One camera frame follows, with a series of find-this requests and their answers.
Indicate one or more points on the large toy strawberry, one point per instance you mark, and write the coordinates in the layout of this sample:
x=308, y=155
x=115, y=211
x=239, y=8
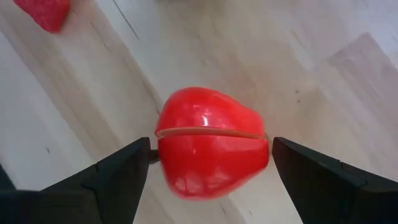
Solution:
x=46, y=12

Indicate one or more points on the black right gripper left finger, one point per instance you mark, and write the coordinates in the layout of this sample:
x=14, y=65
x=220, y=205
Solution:
x=93, y=193

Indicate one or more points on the red toy apple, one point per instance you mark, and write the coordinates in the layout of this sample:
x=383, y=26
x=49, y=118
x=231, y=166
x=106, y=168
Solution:
x=211, y=155

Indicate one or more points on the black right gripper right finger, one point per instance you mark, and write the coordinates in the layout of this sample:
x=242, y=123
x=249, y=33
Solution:
x=326, y=193

